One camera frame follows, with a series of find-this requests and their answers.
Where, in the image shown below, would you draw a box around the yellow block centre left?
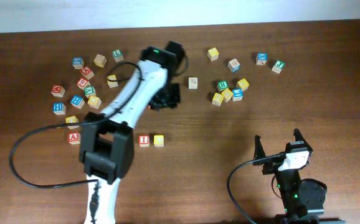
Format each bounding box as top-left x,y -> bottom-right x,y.
107,75 -> 118,88

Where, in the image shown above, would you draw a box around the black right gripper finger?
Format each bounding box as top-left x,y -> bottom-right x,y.
252,135 -> 266,166
293,128 -> 306,144

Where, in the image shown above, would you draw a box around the blue H block left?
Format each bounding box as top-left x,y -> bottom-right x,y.
53,103 -> 66,115

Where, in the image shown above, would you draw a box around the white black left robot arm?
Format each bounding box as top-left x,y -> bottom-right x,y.
79,41 -> 186,223

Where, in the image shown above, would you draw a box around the yellow K block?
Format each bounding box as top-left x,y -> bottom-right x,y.
236,78 -> 250,91

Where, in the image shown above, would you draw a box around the green J block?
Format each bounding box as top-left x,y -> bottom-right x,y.
272,60 -> 285,74

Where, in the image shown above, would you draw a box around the red M block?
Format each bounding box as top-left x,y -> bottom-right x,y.
50,85 -> 65,97

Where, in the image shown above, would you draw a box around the red A block upper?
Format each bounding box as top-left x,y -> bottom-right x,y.
80,66 -> 94,80

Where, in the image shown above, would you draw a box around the yellow G block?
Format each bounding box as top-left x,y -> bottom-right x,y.
221,88 -> 234,102

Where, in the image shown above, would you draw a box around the blue S block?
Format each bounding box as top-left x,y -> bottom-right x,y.
72,57 -> 84,70

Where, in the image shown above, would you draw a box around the plain wood block far-left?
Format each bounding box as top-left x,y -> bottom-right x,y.
93,54 -> 107,68

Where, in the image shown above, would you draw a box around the red I block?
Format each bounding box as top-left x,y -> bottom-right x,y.
138,135 -> 150,147

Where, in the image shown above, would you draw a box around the yellow S block right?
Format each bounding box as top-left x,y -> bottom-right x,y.
212,93 -> 224,106

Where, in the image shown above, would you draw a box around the yellow block by H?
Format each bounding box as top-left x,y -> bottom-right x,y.
87,96 -> 102,109

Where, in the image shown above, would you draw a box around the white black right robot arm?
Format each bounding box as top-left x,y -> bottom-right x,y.
253,129 -> 313,220

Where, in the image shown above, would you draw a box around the red a block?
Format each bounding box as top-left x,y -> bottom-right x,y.
67,132 -> 81,144
80,66 -> 94,80

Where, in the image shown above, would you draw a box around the blue D block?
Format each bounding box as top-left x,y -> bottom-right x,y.
227,58 -> 240,72

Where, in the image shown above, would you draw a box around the yellow block lower left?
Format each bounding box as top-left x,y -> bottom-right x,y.
65,116 -> 79,129

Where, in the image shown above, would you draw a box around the green L block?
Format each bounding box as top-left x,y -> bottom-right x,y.
111,49 -> 124,62

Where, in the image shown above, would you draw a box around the red 6 block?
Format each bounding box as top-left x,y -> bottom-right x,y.
77,78 -> 90,90

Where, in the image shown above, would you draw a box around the yellow C block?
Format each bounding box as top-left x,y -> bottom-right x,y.
153,135 -> 164,147

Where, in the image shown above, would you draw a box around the red A block lower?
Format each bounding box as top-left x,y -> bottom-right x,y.
67,132 -> 81,144

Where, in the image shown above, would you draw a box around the yellow top block far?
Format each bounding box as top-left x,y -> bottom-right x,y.
207,47 -> 219,61

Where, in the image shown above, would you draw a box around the blue X block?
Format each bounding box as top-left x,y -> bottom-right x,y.
255,52 -> 268,65

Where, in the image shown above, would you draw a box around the green R block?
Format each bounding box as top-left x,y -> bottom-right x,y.
217,80 -> 229,93

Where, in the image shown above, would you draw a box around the blue H block tilted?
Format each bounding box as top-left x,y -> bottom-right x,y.
70,95 -> 85,109

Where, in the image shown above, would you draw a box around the blue L block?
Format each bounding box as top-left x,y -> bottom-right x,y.
232,88 -> 243,101

